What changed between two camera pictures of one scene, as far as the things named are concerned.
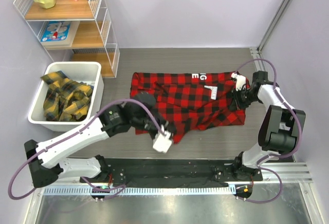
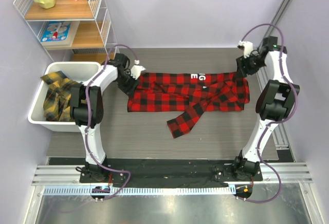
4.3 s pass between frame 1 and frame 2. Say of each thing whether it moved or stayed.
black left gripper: moved
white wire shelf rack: stayed
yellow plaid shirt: stayed
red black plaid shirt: moved
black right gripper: moved
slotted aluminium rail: stayed
